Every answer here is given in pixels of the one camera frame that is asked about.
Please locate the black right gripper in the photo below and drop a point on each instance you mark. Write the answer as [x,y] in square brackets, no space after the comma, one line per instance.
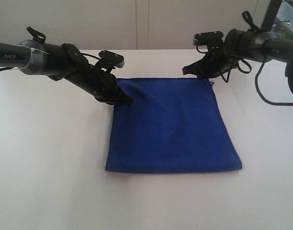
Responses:
[215,63]

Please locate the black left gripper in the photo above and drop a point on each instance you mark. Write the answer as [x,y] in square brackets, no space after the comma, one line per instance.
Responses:
[98,81]

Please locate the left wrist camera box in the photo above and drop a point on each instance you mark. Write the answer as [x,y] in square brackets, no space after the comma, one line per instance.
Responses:
[112,59]

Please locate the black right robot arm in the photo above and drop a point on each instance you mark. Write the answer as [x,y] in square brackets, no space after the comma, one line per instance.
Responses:
[260,47]

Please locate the beige wall panel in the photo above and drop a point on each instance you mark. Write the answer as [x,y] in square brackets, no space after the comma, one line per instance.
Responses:
[124,24]

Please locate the black window frame post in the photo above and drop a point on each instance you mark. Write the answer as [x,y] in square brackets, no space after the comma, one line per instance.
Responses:
[271,14]

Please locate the blue towel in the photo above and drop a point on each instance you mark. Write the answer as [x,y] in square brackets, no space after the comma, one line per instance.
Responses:
[173,126]

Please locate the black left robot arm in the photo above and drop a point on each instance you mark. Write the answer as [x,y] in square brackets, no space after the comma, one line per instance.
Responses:
[67,62]

